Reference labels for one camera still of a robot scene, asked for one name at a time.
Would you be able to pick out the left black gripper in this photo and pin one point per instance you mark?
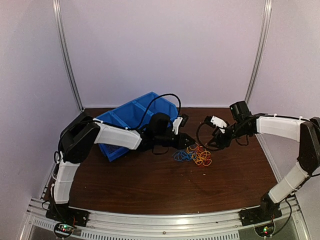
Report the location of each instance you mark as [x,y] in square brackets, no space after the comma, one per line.
[181,143]

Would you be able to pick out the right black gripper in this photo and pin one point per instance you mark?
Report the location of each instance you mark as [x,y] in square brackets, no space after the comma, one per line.
[219,139]

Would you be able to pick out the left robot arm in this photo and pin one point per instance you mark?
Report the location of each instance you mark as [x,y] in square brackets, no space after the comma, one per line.
[78,138]

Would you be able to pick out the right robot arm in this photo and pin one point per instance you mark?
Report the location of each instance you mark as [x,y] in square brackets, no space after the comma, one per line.
[291,143]

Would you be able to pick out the blue three-compartment bin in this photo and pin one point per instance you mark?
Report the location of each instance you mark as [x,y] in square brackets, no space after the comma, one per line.
[138,111]

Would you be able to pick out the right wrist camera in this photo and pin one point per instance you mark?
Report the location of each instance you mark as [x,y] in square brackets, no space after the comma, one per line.
[215,121]

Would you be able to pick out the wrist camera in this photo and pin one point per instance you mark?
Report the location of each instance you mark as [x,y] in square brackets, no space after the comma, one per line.
[179,122]
[215,121]

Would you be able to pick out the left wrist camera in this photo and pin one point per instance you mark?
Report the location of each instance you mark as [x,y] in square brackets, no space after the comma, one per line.
[179,122]

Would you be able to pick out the front aluminium rail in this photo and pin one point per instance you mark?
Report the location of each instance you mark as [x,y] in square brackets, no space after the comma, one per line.
[223,225]

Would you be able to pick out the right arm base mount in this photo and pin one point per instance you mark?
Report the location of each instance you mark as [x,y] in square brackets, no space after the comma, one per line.
[262,217]

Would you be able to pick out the right aluminium frame post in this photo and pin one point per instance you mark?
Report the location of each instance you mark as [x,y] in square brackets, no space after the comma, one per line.
[263,36]

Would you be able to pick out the aluminium frame post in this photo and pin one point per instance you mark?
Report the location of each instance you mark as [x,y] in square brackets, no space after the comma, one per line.
[65,53]
[263,36]

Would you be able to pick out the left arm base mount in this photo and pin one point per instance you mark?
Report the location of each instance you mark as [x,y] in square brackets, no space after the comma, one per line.
[67,218]

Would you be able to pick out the left aluminium frame post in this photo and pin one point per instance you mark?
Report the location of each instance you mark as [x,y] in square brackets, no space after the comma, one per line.
[65,53]

